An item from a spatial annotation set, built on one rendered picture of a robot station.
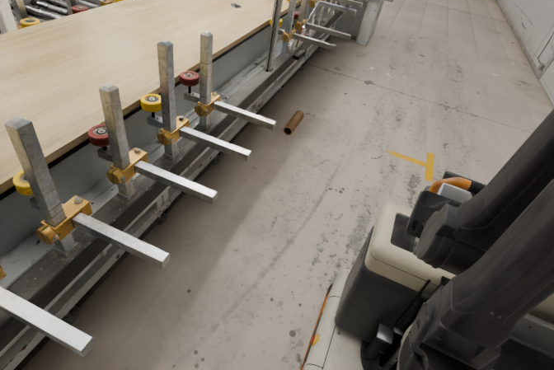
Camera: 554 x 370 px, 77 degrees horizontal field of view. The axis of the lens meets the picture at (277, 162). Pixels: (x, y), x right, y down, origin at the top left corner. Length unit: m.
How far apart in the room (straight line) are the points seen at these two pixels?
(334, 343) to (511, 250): 1.18
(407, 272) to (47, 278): 1.01
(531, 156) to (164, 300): 1.65
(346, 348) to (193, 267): 0.86
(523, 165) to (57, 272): 1.07
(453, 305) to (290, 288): 1.50
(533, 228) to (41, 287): 1.07
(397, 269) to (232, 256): 1.05
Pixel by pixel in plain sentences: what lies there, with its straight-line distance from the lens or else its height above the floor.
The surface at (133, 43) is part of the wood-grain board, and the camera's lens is 1.88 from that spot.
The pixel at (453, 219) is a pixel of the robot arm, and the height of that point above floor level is 1.29.
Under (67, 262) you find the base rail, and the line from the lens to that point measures 1.16.
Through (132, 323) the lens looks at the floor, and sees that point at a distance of 1.81.
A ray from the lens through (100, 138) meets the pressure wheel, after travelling 1.21.
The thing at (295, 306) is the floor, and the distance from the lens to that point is 1.86.
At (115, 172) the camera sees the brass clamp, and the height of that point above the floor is 0.84.
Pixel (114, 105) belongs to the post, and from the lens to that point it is 1.05.
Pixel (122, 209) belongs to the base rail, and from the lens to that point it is 1.25.
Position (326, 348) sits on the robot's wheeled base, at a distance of 1.49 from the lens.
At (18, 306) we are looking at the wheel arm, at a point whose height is 0.85.
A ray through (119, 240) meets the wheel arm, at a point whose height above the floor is 0.82.
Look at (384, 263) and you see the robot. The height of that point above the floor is 0.76.
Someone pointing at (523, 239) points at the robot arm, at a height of 1.40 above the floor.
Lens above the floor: 1.61
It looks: 39 degrees down
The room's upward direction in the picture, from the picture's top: 11 degrees clockwise
